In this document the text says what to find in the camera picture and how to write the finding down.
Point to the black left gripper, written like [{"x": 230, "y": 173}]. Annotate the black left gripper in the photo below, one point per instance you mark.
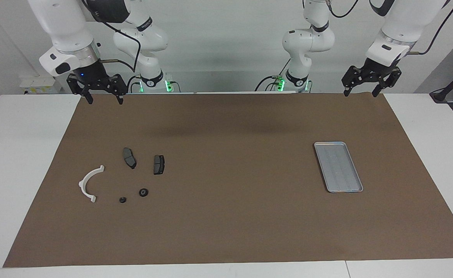
[{"x": 377, "y": 69}]

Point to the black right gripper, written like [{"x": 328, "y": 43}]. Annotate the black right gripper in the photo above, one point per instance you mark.
[{"x": 93, "y": 77}]

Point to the large black bearing gear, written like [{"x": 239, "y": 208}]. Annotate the large black bearing gear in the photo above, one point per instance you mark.
[{"x": 143, "y": 192}]

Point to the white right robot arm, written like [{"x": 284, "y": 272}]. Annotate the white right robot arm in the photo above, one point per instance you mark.
[{"x": 60, "y": 23}]

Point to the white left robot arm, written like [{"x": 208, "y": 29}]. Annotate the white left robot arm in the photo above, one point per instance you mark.
[{"x": 408, "y": 19}]

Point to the silver metal tray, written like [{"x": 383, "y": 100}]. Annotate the silver metal tray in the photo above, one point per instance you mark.
[{"x": 340, "y": 170}]

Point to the white power box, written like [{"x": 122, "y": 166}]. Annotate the white power box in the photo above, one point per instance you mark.
[{"x": 41, "y": 84}]

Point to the irregular dark brake pad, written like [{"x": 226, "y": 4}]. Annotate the irregular dark brake pad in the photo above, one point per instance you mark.
[{"x": 129, "y": 158}]

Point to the rectangular dark brake pad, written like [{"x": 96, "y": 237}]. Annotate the rectangular dark brake pad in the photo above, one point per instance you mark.
[{"x": 159, "y": 165}]

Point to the brown table mat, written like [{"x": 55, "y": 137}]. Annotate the brown table mat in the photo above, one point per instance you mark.
[{"x": 226, "y": 224}]

